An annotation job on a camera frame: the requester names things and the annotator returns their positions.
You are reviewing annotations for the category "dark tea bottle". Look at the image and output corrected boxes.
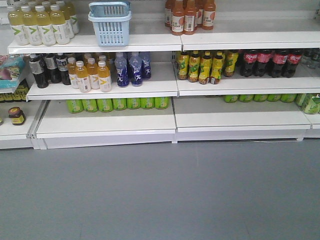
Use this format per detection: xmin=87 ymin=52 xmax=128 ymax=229
xmin=44 ymin=53 xmax=62 ymax=84
xmin=29 ymin=53 xmax=49 ymax=89
xmin=56 ymin=53 xmax=71 ymax=85

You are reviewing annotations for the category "blue sports drink bottle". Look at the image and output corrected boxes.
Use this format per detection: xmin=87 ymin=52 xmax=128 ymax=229
xmin=129 ymin=52 xmax=143 ymax=87
xmin=114 ymin=52 xmax=129 ymax=88
xmin=139 ymin=51 xmax=152 ymax=80

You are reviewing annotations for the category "coke plastic bottle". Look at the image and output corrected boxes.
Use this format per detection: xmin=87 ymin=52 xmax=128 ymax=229
xmin=270 ymin=49 xmax=289 ymax=78
xmin=240 ymin=49 xmax=258 ymax=77
xmin=253 ymin=49 xmax=272 ymax=77
xmin=282 ymin=48 xmax=304 ymax=78

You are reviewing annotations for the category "white metal shelf unit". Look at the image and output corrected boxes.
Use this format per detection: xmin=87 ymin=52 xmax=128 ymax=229
xmin=0 ymin=0 xmax=320 ymax=150

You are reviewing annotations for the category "pale yellow juice bottle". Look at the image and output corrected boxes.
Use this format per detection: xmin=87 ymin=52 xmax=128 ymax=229
xmin=7 ymin=5 xmax=29 ymax=46
xmin=21 ymin=5 xmax=42 ymax=46
xmin=35 ymin=5 xmax=56 ymax=46
xmin=50 ymin=4 xmax=70 ymax=45

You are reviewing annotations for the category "brown sauce jar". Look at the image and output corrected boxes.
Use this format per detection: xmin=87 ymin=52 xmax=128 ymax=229
xmin=8 ymin=106 xmax=26 ymax=126

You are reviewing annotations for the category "light blue plastic basket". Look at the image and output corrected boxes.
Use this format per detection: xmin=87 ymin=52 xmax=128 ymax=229
xmin=87 ymin=0 xmax=132 ymax=47

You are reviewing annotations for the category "orange C100 juice bottle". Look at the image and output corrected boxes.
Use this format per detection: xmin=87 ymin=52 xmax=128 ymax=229
xmin=202 ymin=0 xmax=216 ymax=30
xmin=183 ymin=0 xmax=197 ymax=35
xmin=171 ymin=0 xmax=184 ymax=36

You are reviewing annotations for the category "orange vitamin drink bottle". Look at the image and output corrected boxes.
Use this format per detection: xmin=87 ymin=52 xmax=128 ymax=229
xmin=75 ymin=60 xmax=91 ymax=93
xmin=97 ymin=60 xmax=112 ymax=93
xmin=87 ymin=57 xmax=100 ymax=90

